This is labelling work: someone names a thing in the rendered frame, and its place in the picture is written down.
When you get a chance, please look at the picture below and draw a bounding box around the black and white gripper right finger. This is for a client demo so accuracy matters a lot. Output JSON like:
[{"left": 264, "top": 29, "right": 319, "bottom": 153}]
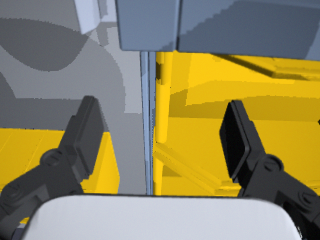
[{"left": 219, "top": 100, "right": 320, "bottom": 240}]

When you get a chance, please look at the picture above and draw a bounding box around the yellow bin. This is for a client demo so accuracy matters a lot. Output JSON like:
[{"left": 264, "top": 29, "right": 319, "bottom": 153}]
[
  {"left": 0, "top": 128, "right": 120, "bottom": 193},
  {"left": 155, "top": 50, "right": 320, "bottom": 189},
  {"left": 153, "top": 132, "right": 240, "bottom": 196}
]

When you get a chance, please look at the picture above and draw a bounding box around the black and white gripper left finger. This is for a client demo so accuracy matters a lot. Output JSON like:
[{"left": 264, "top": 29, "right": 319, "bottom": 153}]
[{"left": 0, "top": 96, "right": 104, "bottom": 240}]

